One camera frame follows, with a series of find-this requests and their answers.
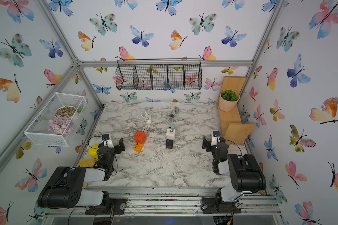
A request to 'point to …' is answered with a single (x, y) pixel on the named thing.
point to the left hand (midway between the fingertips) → (116, 138)
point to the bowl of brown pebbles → (65, 111)
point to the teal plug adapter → (172, 127)
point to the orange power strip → (138, 147)
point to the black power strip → (169, 143)
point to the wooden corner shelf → (234, 131)
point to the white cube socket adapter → (170, 134)
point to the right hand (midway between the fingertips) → (213, 135)
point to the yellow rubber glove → (84, 162)
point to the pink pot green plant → (228, 100)
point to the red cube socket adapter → (140, 137)
